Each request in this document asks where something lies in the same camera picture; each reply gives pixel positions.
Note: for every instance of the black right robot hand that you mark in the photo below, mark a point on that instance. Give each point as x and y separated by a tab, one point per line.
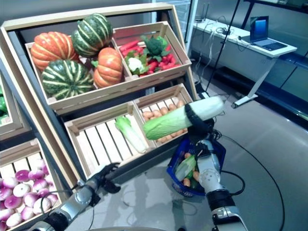
199	127

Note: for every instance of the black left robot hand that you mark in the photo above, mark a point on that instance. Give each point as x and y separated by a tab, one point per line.
108	178

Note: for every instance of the napa cabbage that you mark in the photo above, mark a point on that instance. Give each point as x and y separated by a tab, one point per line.
168	120
131	134
184	167

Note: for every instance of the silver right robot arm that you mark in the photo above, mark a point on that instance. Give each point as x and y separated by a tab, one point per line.
211	178

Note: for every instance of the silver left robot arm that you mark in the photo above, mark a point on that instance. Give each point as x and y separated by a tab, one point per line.
79	196

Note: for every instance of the blue plastic shopping basket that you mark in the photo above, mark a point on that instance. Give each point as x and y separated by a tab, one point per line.
185	191

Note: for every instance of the tan potato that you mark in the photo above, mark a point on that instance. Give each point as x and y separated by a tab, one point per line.
180	104
146	114
179	133
160	140
172	107

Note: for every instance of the small orange vegetable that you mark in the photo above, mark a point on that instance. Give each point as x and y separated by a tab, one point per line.
187	182
187	155

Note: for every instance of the black power adapter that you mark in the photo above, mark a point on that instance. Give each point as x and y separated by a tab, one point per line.
203	95

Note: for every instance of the wooden cabbage crate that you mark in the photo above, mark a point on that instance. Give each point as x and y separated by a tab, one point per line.
103	142

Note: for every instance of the wooden potato crate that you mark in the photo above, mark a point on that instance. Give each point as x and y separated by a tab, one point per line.
156	95

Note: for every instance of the wooden pumpkin crate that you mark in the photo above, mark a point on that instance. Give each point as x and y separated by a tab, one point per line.
96	95

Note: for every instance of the black tripod stand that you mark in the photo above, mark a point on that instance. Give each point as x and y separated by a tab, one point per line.
223	41

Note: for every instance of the white desk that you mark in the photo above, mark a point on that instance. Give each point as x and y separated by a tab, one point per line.
240	44

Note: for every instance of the wooden carrot crate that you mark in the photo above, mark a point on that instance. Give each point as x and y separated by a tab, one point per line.
173	38

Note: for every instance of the green broccoli head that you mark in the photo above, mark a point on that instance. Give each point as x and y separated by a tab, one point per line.
155	45

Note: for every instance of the wooden vegetable display shelf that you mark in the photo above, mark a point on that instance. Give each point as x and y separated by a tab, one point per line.
14	60
26	131

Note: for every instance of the red orange carrot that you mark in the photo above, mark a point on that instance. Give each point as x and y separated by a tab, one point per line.
128	45
132	51

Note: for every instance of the green striped pumpkin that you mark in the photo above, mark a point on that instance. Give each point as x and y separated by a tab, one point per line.
66	79
92	33

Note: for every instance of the black router with antennas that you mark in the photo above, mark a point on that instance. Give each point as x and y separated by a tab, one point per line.
201	19

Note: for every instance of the small orange pumpkin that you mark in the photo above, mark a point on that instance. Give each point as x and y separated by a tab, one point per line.
108	68

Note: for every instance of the wooden pepper crate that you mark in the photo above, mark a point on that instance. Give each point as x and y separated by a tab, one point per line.
12	125

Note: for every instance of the open laptop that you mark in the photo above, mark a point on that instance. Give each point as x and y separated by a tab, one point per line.
260	29

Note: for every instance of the green bell pepper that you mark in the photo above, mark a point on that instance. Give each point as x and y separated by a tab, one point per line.
3	106

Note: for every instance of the large orange pumpkin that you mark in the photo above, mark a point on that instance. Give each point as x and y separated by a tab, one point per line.
51	49

